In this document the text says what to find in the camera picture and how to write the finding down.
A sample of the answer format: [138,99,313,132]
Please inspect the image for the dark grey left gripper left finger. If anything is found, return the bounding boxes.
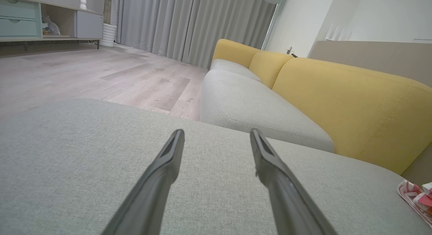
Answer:
[101,128,185,235]

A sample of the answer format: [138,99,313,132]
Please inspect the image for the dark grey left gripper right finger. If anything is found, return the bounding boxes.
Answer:
[249,128,339,235]

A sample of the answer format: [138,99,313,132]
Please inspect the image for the red basketball jersey white sleeves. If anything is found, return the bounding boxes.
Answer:
[397,180,432,229]

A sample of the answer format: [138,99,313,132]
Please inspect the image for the grey sofa seat cushion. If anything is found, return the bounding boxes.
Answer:
[210,58,262,82]
[200,69,335,153]

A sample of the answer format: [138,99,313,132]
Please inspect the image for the large yellow sofa back cushion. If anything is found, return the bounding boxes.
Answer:
[272,57,432,175]

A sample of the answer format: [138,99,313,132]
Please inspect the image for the small yellow sofa back cushion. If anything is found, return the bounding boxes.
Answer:
[248,50,295,90]
[212,38,261,69]

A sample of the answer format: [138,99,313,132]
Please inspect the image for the white ribbed vase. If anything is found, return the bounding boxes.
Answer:
[100,23,118,48]

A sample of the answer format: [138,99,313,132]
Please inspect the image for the beige partition board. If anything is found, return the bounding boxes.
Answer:
[308,40,432,88]

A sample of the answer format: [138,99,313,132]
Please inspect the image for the grey pleated curtain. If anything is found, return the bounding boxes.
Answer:
[111,0,278,70]

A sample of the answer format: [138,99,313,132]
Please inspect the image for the grey plush toy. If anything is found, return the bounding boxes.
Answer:
[42,15,61,36]

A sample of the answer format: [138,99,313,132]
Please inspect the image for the low cabinet mint drawers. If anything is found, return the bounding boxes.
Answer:
[0,0,104,52]

